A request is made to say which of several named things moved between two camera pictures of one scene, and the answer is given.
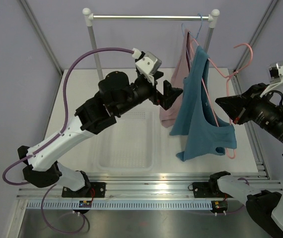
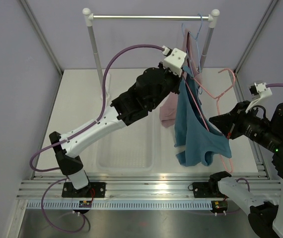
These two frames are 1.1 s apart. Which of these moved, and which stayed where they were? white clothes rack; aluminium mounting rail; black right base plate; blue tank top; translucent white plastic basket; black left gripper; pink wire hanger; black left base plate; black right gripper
Moved: pink wire hanger; blue tank top; black right gripper; black left gripper
Stayed: translucent white plastic basket; black left base plate; aluminium mounting rail; black right base plate; white clothes rack
